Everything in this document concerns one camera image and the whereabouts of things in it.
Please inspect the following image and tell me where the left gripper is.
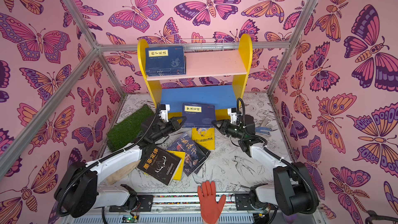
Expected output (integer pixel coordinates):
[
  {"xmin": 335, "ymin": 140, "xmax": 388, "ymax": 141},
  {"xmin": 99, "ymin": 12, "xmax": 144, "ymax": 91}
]
[{"xmin": 149, "ymin": 116, "xmax": 186, "ymax": 145}]

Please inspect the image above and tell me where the yellow cartoon cover book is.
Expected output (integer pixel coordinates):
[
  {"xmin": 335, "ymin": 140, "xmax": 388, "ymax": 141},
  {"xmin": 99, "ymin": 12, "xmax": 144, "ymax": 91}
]
[{"xmin": 191, "ymin": 128, "xmax": 215, "ymax": 150}]

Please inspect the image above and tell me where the navy book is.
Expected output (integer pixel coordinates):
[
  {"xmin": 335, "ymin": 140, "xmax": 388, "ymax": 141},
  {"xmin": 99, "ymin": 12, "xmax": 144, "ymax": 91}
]
[
  {"xmin": 147, "ymin": 73, "xmax": 185, "ymax": 77},
  {"xmin": 182, "ymin": 103, "xmax": 216, "ymax": 128},
  {"xmin": 145, "ymin": 46, "xmax": 186, "ymax": 71},
  {"xmin": 146, "ymin": 69, "xmax": 186, "ymax": 75}
]

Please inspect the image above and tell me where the dark purple cover book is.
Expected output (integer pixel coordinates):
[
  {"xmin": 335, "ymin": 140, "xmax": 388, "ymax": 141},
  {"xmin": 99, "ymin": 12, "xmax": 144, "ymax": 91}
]
[{"xmin": 167, "ymin": 133, "xmax": 211, "ymax": 176}]

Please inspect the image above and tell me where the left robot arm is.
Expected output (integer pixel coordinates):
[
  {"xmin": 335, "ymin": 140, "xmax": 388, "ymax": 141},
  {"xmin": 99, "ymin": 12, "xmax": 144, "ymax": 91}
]
[{"xmin": 54, "ymin": 104, "xmax": 187, "ymax": 218}]

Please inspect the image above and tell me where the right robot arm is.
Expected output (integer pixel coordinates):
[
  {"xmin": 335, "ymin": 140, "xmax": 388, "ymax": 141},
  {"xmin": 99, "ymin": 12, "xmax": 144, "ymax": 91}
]
[{"xmin": 211, "ymin": 112, "xmax": 319, "ymax": 216}]

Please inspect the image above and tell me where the blue clip object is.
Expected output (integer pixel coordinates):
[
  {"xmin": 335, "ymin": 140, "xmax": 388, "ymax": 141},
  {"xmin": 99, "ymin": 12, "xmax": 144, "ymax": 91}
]
[{"xmin": 255, "ymin": 127, "xmax": 272, "ymax": 136}]

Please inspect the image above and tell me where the black book yellow title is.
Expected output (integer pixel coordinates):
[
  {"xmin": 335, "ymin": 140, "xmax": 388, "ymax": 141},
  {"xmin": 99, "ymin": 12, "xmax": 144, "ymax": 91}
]
[{"xmin": 137, "ymin": 144, "xmax": 182, "ymax": 186}]

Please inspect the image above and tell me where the yellow pink blue bookshelf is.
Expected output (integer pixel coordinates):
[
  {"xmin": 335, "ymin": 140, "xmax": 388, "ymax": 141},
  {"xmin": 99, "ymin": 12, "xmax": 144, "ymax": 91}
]
[{"xmin": 137, "ymin": 34, "xmax": 253, "ymax": 120}]

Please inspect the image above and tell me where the thin yellow book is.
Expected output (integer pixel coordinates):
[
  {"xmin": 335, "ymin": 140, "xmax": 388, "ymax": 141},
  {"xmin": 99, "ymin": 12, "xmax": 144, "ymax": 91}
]
[{"xmin": 169, "ymin": 150, "xmax": 186, "ymax": 180}]

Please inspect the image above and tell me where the green artificial grass mat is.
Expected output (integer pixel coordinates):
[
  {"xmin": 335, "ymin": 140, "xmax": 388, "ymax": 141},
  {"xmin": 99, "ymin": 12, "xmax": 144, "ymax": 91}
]
[{"xmin": 107, "ymin": 105, "xmax": 154, "ymax": 152}]

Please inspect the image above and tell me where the red rubber glove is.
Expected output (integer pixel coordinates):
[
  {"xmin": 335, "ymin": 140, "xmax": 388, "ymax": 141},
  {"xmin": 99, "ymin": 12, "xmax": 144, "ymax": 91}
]
[{"xmin": 198, "ymin": 181, "xmax": 227, "ymax": 224}]

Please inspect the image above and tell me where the beige cloth glove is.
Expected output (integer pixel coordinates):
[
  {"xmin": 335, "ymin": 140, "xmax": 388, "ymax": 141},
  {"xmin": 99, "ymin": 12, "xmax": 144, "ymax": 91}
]
[{"xmin": 106, "ymin": 160, "xmax": 140, "ymax": 185}]

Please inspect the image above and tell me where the green circuit board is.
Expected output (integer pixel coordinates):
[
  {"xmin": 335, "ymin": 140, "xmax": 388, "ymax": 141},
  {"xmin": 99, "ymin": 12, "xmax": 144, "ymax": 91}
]
[{"xmin": 122, "ymin": 215, "xmax": 138, "ymax": 224}]

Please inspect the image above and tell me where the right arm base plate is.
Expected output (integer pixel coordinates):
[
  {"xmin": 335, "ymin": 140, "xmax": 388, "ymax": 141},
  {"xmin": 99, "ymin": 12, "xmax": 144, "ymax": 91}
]
[{"xmin": 234, "ymin": 192, "xmax": 275, "ymax": 213}]

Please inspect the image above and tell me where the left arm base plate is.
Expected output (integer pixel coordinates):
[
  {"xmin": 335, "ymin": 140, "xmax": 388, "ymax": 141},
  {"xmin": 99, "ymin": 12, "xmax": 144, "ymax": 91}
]
[{"xmin": 109, "ymin": 195, "xmax": 154, "ymax": 212}]

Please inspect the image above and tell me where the aluminium rail base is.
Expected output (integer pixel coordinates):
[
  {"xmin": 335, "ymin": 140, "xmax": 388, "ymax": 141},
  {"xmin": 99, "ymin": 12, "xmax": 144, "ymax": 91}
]
[{"xmin": 58, "ymin": 192, "xmax": 327, "ymax": 224}]

